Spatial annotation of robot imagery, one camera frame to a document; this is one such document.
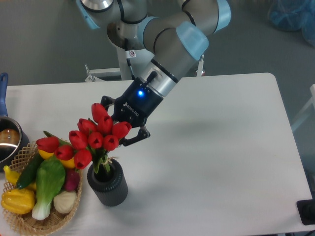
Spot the blue plastic bag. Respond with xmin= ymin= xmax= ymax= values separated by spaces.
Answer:
xmin=267 ymin=0 xmax=315 ymax=46

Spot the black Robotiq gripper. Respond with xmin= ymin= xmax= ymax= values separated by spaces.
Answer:
xmin=100 ymin=78 xmax=163 ymax=147

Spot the green cucumber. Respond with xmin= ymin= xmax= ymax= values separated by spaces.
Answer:
xmin=16 ymin=153 xmax=44 ymax=189

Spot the dark grey ribbed vase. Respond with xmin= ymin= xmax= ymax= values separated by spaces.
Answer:
xmin=87 ymin=159 xmax=128 ymax=207

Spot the blue handled saucepan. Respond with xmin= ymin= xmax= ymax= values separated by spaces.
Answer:
xmin=0 ymin=72 xmax=29 ymax=173

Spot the yellow bell pepper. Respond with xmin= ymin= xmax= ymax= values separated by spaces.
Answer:
xmin=1 ymin=188 xmax=35 ymax=214

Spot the black device at table edge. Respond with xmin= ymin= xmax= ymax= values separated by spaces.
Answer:
xmin=296 ymin=199 xmax=315 ymax=225

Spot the green bok choy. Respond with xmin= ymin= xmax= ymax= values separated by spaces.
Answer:
xmin=32 ymin=156 xmax=65 ymax=220

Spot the small yellow gourd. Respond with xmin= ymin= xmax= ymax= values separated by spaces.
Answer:
xmin=3 ymin=165 xmax=36 ymax=191

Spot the purple red radish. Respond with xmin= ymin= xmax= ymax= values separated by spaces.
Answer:
xmin=64 ymin=169 xmax=80 ymax=191

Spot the white garlic bulb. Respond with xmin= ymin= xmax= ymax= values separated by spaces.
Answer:
xmin=53 ymin=191 xmax=77 ymax=214

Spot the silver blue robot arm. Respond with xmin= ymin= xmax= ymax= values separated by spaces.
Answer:
xmin=76 ymin=0 xmax=231 ymax=146

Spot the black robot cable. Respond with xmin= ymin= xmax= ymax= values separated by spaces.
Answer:
xmin=124 ymin=39 xmax=136 ymax=81

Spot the woven wicker basket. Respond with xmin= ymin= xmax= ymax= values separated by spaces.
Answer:
xmin=2 ymin=142 xmax=83 ymax=236

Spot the yellow squash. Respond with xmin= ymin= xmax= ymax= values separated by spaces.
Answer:
xmin=38 ymin=149 xmax=75 ymax=169

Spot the red tulip bouquet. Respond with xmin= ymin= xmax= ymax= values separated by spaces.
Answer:
xmin=36 ymin=103 xmax=132 ymax=173

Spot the white frame at right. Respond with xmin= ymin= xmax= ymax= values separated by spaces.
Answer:
xmin=291 ymin=84 xmax=315 ymax=132

